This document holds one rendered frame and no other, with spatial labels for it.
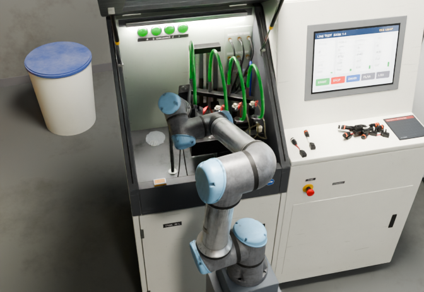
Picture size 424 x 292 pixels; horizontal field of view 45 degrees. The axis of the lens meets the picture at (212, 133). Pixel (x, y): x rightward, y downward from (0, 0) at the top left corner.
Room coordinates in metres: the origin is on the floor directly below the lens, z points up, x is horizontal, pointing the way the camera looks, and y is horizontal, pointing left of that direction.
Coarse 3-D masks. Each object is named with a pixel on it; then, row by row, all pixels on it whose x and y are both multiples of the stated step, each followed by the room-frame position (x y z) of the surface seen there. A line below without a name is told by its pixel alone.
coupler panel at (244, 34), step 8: (232, 32) 2.12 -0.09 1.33; (240, 32) 2.13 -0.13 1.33; (248, 32) 2.13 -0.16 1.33; (232, 40) 2.09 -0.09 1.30; (248, 40) 2.11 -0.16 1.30; (240, 48) 2.13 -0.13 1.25; (248, 48) 2.14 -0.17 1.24; (224, 56) 2.11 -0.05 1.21; (232, 56) 2.12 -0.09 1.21; (240, 56) 2.13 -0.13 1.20; (248, 56) 2.12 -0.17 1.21; (224, 64) 2.11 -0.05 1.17; (224, 72) 2.11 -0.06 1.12; (232, 72) 2.12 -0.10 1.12; (232, 80) 2.12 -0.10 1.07
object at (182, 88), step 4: (188, 84) 1.63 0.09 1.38; (180, 88) 1.61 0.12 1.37; (184, 88) 1.60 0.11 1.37; (188, 88) 1.60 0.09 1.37; (180, 92) 1.59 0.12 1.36; (184, 92) 1.59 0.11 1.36; (188, 92) 1.58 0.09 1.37; (180, 96) 1.57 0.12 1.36; (184, 96) 1.57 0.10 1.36; (188, 96) 1.56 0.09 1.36; (188, 100) 1.54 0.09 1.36
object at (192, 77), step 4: (192, 44) 1.83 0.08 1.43; (192, 48) 1.81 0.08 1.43; (192, 52) 1.78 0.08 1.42; (192, 56) 1.76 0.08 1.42; (192, 60) 1.74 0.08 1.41; (192, 64) 1.72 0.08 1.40; (192, 68) 1.71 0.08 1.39; (192, 72) 1.70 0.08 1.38; (192, 76) 1.68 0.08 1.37; (192, 80) 1.67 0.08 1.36; (192, 84) 1.66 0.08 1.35; (196, 92) 1.64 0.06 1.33; (196, 96) 1.63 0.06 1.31; (196, 100) 1.63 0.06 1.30; (196, 104) 1.62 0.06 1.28
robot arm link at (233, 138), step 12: (204, 120) 1.38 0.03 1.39; (216, 120) 1.36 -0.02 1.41; (228, 120) 1.35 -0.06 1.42; (216, 132) 1.30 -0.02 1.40; (228, 132) 1.25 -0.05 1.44; (240, 132) 1.23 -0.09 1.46; (228, 144) 1.21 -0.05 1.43; (240, 144) 1.16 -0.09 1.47; (252, 144) 1.12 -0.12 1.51; (264, 144) 1.12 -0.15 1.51; (252, 156) 1.04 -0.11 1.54; (264, 156) 1.05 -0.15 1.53; (264, 168) 1.01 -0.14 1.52; (264, 180) 1.00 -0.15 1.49
